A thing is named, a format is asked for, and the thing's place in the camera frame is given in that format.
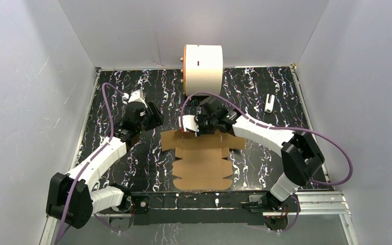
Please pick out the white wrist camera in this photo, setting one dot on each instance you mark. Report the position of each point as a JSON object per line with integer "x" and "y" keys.
{"x": 188, "y": 123}
{"x": 135, "y": 96}

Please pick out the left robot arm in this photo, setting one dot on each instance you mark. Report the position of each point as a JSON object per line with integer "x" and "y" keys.
{"x": 71, "y": 196}

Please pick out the white cylindrical drum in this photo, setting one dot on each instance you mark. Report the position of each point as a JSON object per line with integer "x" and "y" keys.
{"x": 202, "y": 69}

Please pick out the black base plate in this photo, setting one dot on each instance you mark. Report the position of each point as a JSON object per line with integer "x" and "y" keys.
{"x": 222, "y": 207}

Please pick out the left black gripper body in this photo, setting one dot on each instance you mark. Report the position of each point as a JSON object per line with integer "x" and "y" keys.
{"x": 153, "y": 115}

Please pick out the brown cardboard box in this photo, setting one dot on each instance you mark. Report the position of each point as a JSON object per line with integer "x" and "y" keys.
{"x": 201, "y": 162}

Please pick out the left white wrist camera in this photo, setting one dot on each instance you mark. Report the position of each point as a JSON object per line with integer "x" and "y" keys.
{"x": 135, "y": 96}

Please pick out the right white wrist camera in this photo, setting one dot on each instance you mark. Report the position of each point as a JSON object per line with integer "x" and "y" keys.
{"x": 188, "y": 123}

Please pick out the small white plastic clip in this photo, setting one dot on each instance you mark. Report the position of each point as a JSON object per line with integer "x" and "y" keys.
{"x": 269, "y": 103}

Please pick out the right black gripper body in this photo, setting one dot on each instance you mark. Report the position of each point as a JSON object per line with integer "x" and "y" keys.
{"x": 205, "y": 121}

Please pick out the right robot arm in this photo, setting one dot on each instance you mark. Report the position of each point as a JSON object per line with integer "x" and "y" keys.
{"x": 300, "y": 154}

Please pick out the aluminium frame rail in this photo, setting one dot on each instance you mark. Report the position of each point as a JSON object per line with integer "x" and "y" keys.
{"x": 311, "y": 203}

